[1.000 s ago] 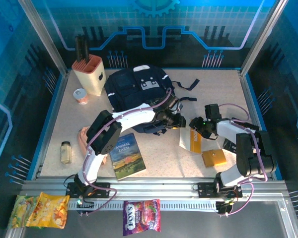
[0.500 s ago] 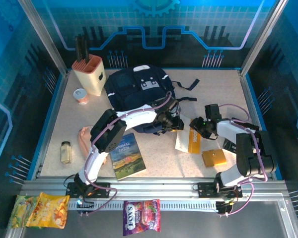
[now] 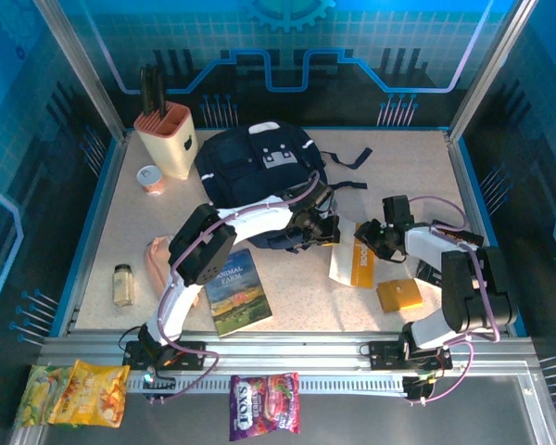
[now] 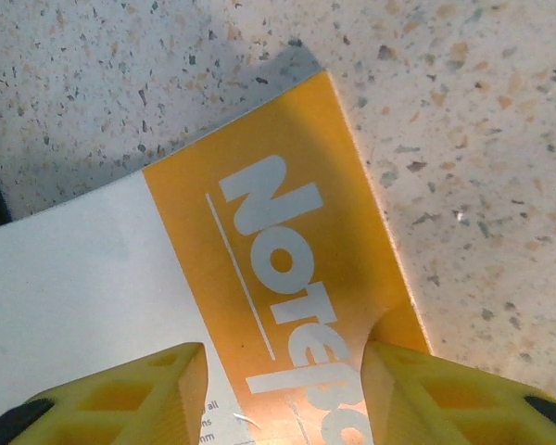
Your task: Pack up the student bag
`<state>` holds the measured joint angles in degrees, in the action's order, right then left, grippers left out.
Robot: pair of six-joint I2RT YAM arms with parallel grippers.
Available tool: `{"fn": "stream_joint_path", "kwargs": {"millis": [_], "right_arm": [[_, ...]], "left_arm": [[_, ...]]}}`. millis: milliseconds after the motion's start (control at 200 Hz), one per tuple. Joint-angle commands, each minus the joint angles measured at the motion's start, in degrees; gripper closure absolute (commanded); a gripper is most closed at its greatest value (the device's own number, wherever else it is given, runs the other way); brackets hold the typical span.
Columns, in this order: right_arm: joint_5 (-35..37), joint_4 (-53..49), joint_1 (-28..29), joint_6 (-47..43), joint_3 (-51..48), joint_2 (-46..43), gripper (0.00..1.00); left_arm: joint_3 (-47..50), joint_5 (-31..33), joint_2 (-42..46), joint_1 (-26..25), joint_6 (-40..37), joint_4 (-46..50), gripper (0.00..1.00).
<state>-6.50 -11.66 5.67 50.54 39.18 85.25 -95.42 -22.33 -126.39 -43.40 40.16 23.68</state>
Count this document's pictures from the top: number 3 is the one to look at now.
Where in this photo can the orange and white book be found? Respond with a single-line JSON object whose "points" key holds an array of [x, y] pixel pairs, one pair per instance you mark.
{"points": [[347, 266]]}

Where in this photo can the navy blue backpack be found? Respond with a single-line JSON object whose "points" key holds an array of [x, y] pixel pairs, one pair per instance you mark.
{"points": [[250, 171]]}

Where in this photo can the Animal Farm book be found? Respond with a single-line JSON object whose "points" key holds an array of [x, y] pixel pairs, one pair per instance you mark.
{"points": [[238, 296]]}

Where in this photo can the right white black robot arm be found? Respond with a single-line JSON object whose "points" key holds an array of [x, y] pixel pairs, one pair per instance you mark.
{"points": [[426, 241]]}

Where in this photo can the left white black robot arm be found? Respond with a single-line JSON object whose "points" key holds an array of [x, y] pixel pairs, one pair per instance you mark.
{"points": [[259, 218]]}

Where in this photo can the purple Fox's berries candy bag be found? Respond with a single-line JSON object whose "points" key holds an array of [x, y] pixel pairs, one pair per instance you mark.
{"points": [[264, 405]]}

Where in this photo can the yellow chips bag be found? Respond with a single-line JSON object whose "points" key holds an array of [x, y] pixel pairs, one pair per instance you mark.
{"points": [[92, 394]]}

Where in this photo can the green yellow snack bag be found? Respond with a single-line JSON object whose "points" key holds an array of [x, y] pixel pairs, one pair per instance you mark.
{"points": [[34, 394]]}

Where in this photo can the small black controller board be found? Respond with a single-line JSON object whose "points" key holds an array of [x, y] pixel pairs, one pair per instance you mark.
{"points": [[160, 389], [417, 389]]}

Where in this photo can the beige knife block pink top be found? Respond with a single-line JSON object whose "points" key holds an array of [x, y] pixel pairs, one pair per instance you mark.
{"points": [[171, 143]]}

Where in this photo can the small tin can pink label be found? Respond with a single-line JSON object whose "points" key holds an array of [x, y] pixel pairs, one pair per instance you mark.
{"points": [[151, 181]]}

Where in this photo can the glass spice jar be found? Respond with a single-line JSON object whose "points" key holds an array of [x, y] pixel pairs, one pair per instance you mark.
{"points": [[123, 287]]}

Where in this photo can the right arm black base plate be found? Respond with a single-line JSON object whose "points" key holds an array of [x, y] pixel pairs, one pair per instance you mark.
{"points": [[384, 354]]}

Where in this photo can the aluminium frame rail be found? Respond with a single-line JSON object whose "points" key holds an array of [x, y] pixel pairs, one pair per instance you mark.
{"points": [[282, 354]]}

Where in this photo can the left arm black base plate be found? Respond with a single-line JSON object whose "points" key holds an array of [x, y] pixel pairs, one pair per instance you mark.
{"points": [[190, 359]]}

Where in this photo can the aluminium frame post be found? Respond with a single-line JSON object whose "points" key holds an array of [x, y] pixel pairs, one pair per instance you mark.
{"points": [[83, 69], [491, 69]]}

